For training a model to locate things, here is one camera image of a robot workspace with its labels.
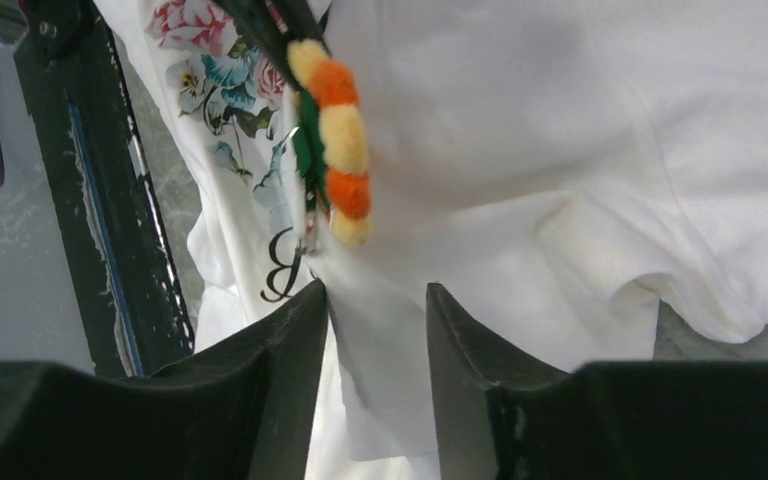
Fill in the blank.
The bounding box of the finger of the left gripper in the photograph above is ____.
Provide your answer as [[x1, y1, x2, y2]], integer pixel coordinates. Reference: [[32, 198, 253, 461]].
[[215, 0, 330, 90]]

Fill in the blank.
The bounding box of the white printed t-shirt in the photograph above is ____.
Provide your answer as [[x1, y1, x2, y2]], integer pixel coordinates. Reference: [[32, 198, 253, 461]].
[[97, 1, 768, 479]]

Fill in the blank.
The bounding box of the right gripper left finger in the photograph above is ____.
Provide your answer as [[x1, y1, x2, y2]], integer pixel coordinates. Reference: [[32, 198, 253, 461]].
[[0, 281, 328, 479]]

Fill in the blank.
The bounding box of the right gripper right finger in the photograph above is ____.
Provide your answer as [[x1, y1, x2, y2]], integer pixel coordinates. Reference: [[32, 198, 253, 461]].
[[426, 283, 768, 479]]

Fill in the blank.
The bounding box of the orange yellow pompom brooch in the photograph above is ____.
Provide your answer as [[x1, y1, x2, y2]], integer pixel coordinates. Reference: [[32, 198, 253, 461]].
[[288, 39, 372, 246]]

